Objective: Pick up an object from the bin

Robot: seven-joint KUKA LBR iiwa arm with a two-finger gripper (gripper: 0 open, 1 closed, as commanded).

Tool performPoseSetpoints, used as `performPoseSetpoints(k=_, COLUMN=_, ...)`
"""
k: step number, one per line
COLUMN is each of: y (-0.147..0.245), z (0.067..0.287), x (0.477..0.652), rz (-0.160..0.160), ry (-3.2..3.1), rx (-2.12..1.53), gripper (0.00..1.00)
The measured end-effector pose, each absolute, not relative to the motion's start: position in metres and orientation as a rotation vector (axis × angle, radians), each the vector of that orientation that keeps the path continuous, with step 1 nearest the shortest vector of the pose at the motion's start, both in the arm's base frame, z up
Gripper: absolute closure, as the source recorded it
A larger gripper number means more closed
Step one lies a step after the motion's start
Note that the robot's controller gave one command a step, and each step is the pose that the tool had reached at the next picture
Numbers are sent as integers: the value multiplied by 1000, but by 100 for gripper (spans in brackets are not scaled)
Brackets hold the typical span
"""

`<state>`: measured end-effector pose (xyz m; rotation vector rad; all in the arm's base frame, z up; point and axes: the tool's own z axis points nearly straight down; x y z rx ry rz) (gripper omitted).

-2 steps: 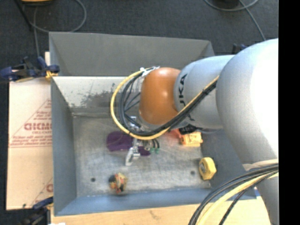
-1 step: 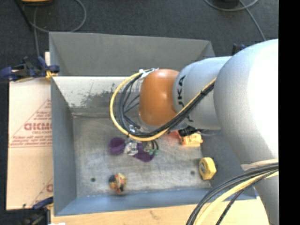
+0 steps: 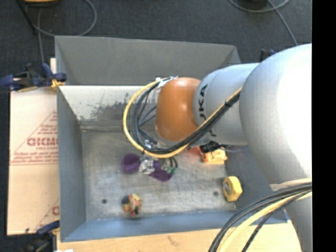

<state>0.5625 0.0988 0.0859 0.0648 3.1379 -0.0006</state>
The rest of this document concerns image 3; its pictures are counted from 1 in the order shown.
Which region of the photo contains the yellow tape measure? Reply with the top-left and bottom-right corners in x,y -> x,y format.
222,175 -> 244,203

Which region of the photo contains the grey metal bin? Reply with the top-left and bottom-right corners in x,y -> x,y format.
54,35 -> 291,243

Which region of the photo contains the black cylinder on white bracket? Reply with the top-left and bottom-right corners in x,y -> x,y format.
199,142 -> 222,153

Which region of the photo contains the brown cardboard board, red print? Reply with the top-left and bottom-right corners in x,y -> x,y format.
6,85 -> 60,236

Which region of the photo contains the multicoloured toy figure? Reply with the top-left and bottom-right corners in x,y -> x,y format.
121,193 -> 144,218

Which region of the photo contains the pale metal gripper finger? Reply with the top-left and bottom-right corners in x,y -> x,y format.
139,158 -> 156,175

